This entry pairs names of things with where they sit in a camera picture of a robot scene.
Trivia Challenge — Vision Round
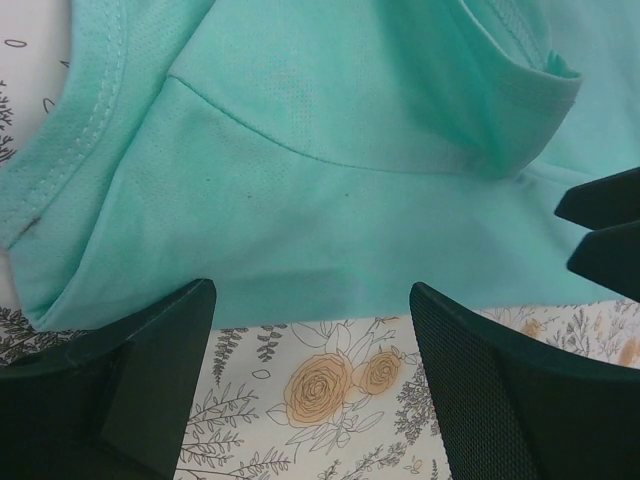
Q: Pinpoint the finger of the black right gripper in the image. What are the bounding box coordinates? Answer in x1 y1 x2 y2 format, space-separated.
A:
554 167 639 223
567 220 639 301

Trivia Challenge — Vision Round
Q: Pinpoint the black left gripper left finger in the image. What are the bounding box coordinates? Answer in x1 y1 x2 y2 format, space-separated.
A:
1 280 216 479

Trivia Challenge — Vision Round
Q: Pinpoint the floral table mat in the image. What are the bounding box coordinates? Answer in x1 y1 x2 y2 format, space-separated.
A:
1 1 639 479

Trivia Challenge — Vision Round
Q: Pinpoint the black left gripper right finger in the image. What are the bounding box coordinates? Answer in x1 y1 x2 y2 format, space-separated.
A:
410 283 639 479

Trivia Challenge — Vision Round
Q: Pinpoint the mint green t shirt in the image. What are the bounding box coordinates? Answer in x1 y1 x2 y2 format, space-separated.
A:
1 1 639 331

